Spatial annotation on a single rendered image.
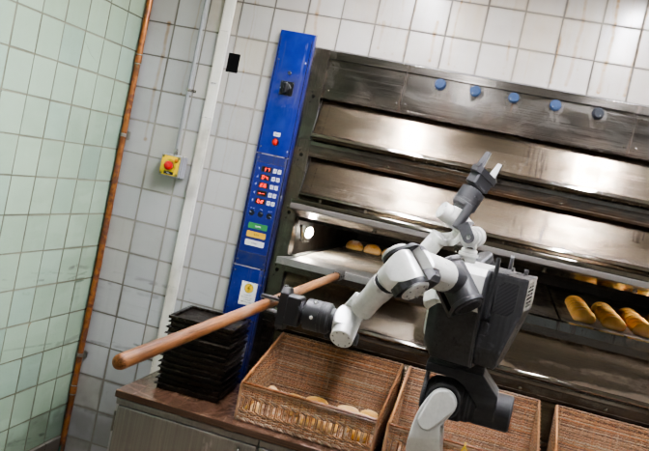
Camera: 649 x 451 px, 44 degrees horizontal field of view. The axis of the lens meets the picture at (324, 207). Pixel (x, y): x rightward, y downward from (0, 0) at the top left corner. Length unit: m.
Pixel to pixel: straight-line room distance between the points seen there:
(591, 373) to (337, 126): 1.47
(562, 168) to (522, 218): 0.26
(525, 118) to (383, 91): 0.61
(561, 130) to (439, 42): 0.63
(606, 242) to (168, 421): 1.87
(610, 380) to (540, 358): 0.28
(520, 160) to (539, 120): 0.18
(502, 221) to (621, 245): 0.48
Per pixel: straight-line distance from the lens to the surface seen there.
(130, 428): 3.32
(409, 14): 3.52
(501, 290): 2.42
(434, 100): 3.46
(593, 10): 3.50
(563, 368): 3.46
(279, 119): 3.54
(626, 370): 3.50
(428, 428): 2.54
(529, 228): 3.40
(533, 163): 3.40
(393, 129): 3.46
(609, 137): 3.44
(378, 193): 3.45
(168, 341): 1.66
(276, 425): 3.15
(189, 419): 3.21
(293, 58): 3.56
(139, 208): 3.80
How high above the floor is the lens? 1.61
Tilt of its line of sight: 3 degrees down
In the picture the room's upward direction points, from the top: 12 degrees clockwise
